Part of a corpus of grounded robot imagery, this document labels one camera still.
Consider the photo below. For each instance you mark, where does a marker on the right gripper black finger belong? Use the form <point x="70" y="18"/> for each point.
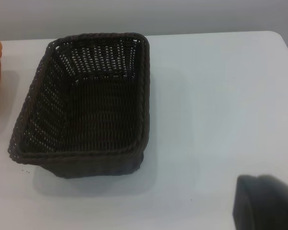
<point x="266" y="206"/>

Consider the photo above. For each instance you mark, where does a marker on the dark brown wicker basket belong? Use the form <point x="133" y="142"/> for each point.
<point x="98" y="115"/>

